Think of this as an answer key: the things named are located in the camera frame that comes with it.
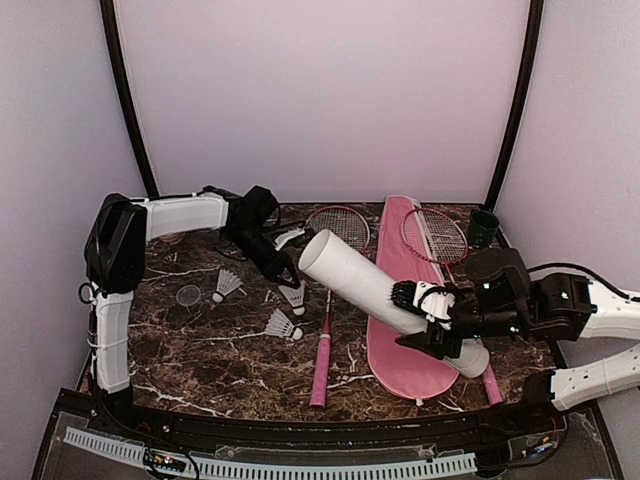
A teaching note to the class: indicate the pink badminton racket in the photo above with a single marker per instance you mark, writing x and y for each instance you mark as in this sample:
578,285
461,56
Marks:
434,236
350,226

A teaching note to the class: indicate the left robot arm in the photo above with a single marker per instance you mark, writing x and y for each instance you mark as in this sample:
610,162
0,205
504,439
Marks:
115,259

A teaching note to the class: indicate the right black frame post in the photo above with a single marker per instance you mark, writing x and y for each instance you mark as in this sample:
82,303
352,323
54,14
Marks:
530,43

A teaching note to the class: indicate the pink racket cover bag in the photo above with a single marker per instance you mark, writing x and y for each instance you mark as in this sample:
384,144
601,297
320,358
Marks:
400,235

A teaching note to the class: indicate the white slotted cable duct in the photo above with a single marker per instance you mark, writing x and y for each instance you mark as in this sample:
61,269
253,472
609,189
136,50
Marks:
237,463

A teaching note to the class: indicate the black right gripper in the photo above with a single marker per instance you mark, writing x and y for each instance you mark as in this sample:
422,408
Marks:
433,341

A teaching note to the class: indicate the dark green cup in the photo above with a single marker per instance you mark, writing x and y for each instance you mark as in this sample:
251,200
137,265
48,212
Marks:
482,229

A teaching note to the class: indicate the white shuttlecock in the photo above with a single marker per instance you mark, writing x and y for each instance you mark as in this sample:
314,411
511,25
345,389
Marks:
227,282
279,325
295,297

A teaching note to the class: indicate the red patterned bowl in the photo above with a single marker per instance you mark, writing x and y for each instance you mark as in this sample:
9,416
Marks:
173,238

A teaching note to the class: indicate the white shuttlecock tube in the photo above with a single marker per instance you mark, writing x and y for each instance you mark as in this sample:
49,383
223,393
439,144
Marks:
342,269

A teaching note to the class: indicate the black front rail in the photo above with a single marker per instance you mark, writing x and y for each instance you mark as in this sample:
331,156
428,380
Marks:
478,429

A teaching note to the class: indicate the clear plastic tube lid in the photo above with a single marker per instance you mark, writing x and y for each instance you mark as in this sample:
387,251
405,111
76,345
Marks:
188,295

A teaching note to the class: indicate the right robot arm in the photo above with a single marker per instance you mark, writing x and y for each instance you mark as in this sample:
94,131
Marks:
569,304

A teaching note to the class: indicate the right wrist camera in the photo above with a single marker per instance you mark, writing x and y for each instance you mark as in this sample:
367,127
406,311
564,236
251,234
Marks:
434,302

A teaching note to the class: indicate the pink badminton racket left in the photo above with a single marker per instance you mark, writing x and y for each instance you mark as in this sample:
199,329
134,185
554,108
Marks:
350,226

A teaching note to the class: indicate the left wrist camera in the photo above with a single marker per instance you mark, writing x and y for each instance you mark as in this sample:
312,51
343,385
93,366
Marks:
297,238

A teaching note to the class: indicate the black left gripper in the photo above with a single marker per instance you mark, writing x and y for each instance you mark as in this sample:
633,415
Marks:
275,266

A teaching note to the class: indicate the pink badminton racket right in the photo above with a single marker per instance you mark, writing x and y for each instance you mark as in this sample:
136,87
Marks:
434,236

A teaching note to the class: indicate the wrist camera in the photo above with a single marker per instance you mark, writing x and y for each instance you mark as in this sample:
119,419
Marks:
434,302
297,238

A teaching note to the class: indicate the left black frame post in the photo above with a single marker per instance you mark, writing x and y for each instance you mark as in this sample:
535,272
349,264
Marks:
128,110

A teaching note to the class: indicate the black frame post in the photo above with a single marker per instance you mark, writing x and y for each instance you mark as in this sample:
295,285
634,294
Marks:
530,43
128,110

